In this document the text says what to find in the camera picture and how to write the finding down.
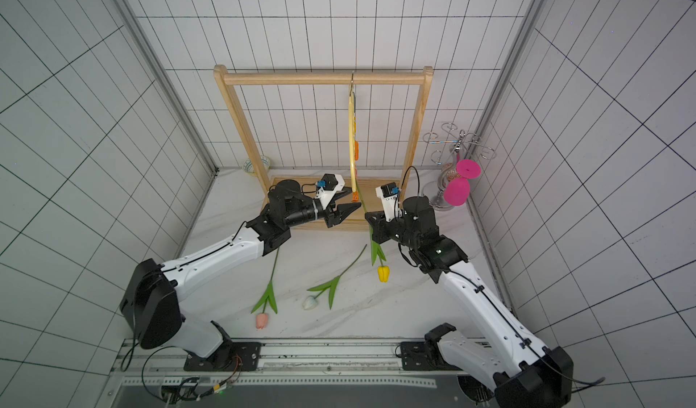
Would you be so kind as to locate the yellow wavy clothes hanger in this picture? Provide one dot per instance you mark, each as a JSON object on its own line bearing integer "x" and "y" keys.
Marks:
{"x": 352, "y": 134}

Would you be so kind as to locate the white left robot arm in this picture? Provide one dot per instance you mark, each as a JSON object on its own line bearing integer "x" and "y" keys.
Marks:
{"x": 151, "y": 304}

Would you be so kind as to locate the chrome glass holder stand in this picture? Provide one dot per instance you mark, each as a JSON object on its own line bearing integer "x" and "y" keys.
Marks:
{"x": 455, "y": 147}

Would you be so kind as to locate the white tulip flower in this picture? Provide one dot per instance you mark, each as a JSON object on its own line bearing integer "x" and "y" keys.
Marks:
{"x": 328, "y": 288}

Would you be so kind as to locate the wooden hanging rack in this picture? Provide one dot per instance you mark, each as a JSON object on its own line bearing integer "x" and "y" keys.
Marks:
{"x": 299, "y": 120}

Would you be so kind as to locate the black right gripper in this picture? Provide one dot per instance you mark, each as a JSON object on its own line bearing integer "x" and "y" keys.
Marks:
{"x": 382, "y": 229}

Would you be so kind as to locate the metal base rail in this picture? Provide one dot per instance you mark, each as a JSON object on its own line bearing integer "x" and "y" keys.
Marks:
{"x": 317, "y": 362}

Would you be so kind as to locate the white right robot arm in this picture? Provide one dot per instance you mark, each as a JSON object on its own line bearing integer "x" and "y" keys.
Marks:
{"x": 518, "y": 368}

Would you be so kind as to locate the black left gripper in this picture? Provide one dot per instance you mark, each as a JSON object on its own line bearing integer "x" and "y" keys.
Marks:
{"x": 341, "y": 215}

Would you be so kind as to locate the magenta plastic wine glass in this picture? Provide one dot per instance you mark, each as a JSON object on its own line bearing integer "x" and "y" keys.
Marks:
{"x": 458, "y": 189}

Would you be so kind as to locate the pink tulip flower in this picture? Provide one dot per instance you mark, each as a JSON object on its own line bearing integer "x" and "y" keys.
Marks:
{"x": 267, "y": 301}

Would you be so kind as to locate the red patterned wine glass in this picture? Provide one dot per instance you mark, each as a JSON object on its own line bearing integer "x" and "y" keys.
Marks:
{"x": 449, "y": 175}

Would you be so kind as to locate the yellow tulip flower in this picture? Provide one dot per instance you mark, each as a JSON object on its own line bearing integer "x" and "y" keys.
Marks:
{"x": 377, "y": 253}

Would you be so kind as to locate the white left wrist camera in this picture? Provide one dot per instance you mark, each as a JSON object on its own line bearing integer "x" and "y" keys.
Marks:
{"x": 330, "y": 188}

